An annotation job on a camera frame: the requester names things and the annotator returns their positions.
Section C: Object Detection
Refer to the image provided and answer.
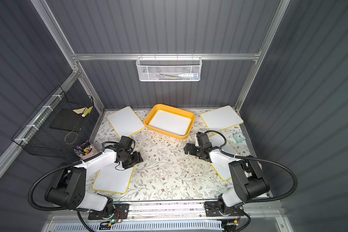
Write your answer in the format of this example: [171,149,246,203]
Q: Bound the whiteboard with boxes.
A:
[200,105,244,131]
[148,110,191,136]
[91,149,135,194]
[107,106,145,138]

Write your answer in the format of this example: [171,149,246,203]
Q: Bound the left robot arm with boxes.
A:
[44,148,143,211]

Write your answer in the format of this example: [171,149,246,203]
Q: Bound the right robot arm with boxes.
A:
[184,143,270,215]

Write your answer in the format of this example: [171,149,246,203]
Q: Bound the right whiteboard under arm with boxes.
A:
[209,142,241,181]

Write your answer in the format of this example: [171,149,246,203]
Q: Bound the yellow plastic storage box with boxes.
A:
[144,104,195,140]

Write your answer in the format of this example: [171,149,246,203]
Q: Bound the floral table mat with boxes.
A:
[69,108,272,203]

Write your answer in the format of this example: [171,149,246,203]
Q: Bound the small mint green clock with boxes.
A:
[233,132,246,143]

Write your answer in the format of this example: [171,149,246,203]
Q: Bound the pink pen cup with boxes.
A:
[73,140,98,160]

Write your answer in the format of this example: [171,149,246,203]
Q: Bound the yellow sticky note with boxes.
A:
[73,107,87,114]

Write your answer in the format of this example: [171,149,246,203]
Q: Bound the markers in white basket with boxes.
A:
[149,72,200,81]

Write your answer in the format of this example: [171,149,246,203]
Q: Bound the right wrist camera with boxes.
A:
[196,132,212,149]

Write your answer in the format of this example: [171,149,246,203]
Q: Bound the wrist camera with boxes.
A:
[119,136,135,150]
[196,132,212,149]

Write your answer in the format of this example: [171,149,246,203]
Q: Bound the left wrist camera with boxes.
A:
[119,136,135,150]

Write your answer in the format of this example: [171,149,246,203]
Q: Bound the black wire basket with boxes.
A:
[12,86,94,160]

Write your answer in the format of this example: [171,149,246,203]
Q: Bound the white wire mesh basket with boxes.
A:
[136,56,203,82]

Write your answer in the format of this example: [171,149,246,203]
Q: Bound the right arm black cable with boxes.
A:
[202,130,298,203]

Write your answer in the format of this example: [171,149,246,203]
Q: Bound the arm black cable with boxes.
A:
[202,130,298,203]
[27,141,119,212]

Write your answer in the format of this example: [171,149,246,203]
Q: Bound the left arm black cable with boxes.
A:
[27,141,119,212]

